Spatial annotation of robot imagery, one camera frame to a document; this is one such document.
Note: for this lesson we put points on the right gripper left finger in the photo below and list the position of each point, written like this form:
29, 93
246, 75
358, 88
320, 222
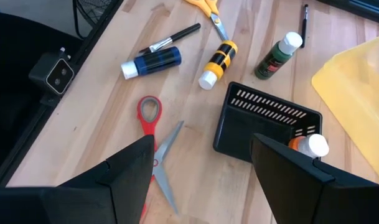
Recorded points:
124, 186

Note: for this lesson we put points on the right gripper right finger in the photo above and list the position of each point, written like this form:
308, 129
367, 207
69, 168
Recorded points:
295, 199

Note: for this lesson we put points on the orange paint bottle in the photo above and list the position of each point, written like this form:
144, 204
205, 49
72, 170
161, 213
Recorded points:
315, 144

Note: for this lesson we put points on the blue paint bottle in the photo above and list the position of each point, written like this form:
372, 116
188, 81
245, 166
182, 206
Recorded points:
155, 60

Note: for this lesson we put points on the green paint bottle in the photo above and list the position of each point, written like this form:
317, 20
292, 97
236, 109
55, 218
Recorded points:
271, 63

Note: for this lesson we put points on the yellow paint bottle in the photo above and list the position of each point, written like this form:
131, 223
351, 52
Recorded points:
220, 59

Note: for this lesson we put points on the black pen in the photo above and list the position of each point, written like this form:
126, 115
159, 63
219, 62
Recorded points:
304, 28

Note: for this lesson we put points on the black slotted plastic basket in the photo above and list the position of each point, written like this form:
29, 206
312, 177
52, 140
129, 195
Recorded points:
245, 130

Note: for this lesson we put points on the small black depth camera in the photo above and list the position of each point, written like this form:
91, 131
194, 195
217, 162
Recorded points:
53, 73

